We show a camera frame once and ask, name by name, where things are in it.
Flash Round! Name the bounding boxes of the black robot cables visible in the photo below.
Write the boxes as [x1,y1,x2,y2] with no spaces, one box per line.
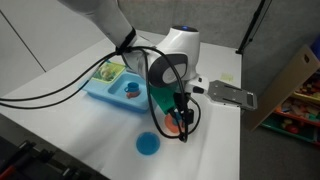
[0,28,202,143]

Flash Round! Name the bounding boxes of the yellow sticky note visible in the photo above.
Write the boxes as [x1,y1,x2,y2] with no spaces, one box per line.
[220,73,234,82]

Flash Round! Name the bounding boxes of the orange saucer plate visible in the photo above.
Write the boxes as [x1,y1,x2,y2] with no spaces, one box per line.
[164,114,184,133]

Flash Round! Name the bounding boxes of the black camera stand equipment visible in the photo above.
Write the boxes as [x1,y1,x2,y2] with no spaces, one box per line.
[0,137,110,180]

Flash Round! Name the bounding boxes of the small orange saucer in sink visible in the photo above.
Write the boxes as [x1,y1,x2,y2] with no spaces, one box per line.
[126,91,140,99]

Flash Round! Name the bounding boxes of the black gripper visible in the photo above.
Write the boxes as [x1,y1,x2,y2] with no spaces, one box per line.
[173,93,194,125]

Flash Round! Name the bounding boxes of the black tripod leg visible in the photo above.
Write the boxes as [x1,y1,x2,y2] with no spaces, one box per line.
[236,0,273,55]

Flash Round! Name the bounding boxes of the light blue toy sink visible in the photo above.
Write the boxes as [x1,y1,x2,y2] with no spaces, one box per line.
[83,65,149,113]

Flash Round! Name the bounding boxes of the blue handleless cup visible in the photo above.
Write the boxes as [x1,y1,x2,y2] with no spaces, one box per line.
[172,113,182,126]

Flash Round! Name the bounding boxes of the green dish rack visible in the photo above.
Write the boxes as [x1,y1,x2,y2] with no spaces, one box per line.
[92,62,125,84]

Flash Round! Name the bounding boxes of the blue round plate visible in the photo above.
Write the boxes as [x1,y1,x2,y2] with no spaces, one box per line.
[136,132,160,156]

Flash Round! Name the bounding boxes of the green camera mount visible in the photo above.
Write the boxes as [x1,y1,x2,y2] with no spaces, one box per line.
[150,86,176,114]

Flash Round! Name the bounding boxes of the blue cup with handle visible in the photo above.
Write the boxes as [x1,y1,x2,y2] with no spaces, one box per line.
[124,82,139,92]

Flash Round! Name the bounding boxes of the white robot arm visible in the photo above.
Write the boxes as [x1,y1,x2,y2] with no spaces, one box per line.
[58,0,200,123]

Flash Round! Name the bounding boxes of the toy shelf with colourful toys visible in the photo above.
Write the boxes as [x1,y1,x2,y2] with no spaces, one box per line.
[244,37,320,146]

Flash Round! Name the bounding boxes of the silver metal mounting bracket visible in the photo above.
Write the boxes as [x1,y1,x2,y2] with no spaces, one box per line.
[207,80,258,111]

